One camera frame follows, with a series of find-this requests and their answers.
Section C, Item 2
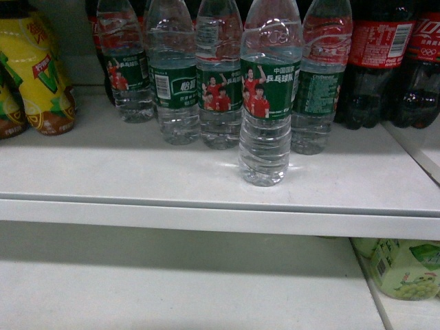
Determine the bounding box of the cola bottle behind water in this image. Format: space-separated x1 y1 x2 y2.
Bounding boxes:
85 0 115 105

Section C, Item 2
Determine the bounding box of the white upper shelf board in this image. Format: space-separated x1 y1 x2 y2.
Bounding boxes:
1 95 439 240

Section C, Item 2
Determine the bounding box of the water bottle far left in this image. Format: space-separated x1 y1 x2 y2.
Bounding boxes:
96 1 153 124

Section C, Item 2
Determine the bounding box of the cola bottle far right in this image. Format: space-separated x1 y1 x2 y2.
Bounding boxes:
390 1 439 129

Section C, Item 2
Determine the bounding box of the water bottle middle back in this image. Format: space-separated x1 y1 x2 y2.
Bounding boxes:
195 1 243 150

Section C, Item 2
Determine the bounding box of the lemon tea bottle left edge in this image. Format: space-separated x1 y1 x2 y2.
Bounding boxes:
1 52 29 140

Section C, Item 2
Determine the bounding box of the green grape juice bottle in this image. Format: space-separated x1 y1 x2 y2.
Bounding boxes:
369 239 439 301

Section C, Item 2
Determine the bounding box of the yellow lemon tea bottle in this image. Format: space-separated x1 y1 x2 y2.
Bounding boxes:
14 11 75 136

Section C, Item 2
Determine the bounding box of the cola bottle red label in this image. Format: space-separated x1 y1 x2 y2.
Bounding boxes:
335 1 416 130

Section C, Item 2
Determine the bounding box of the water bottle barcode label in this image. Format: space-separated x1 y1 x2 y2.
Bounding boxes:
143 1 200 145

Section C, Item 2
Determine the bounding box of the water bottle right back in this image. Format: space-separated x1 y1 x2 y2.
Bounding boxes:
291 0 353 155

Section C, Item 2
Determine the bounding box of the water bottle green label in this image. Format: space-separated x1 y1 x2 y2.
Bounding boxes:
239 1 303 187

